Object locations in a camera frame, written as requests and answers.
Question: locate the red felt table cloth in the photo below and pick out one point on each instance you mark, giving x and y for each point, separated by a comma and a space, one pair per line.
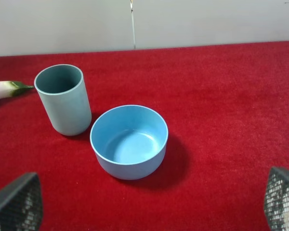
227, 110

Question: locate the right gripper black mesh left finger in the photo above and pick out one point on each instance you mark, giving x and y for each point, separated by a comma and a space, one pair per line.
21, 206

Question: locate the blue plastic bowl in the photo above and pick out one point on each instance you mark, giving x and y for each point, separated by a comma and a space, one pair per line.
129, 141

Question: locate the grey-green plastic cup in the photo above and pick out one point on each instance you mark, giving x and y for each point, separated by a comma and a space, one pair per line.
63, 94

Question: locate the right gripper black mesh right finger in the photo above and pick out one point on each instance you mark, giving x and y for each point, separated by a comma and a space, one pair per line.
276, 199

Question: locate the purple toy eggplant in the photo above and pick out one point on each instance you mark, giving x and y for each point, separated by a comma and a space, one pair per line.
13, 88

